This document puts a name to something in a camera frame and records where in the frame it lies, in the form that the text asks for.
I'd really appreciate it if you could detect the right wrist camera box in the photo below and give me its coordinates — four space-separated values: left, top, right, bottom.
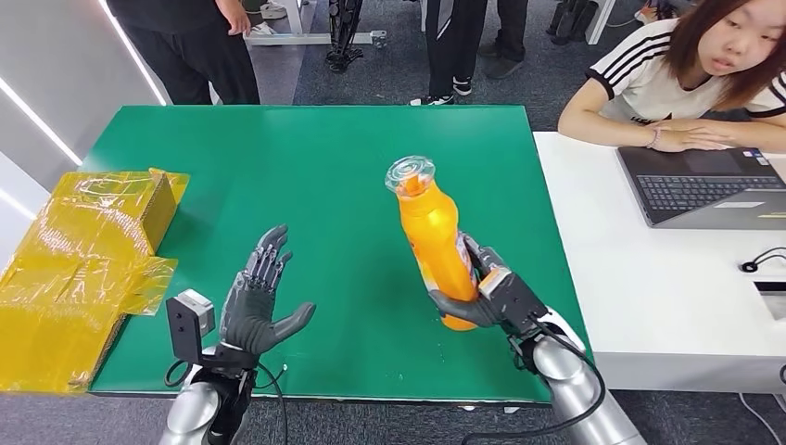
477 267 552 337

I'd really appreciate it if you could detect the black cable on desk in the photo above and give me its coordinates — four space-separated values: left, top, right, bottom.
740 247 786 274

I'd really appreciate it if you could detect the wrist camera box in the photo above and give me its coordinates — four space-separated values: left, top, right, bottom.
165 288 217 367
477 267 552 337

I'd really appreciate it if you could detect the white desk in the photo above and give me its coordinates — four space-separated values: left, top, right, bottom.
532 130 786 396

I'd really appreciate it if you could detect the white floor cable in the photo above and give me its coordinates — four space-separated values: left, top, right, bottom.
736 392 786 445

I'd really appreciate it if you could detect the seated person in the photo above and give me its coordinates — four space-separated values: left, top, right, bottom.
557 0 786 155

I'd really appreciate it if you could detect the green table mat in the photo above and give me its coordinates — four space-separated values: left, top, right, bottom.
80 105 594 405

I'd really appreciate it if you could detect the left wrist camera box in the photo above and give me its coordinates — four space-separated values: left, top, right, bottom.
165 288 217 367

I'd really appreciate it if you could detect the orange detergent bottle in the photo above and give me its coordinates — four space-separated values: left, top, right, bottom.
385 154 481 333

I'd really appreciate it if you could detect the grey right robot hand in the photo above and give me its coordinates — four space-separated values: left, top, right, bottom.
427 233 512 330

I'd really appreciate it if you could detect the yellow taped cardboard box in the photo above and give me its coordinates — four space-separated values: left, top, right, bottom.
0 167 190 396

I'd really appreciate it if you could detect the white desk frame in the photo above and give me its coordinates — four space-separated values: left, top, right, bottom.
244 0 388 48

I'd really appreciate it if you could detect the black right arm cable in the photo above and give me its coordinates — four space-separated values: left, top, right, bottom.
460 318 607 445

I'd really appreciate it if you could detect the humanoid robot with black legs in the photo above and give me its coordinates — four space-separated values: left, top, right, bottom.
325 0 366 73

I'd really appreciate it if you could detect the grey device with black screen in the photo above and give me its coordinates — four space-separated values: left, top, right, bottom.
754 281 786 321

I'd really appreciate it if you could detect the grey laptop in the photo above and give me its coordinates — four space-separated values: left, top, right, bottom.
616 146 786 232

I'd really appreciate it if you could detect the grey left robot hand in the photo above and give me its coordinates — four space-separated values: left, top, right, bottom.
219 223 317 358

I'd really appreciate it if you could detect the white table leg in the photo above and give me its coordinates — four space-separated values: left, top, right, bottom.
585 0 617 46

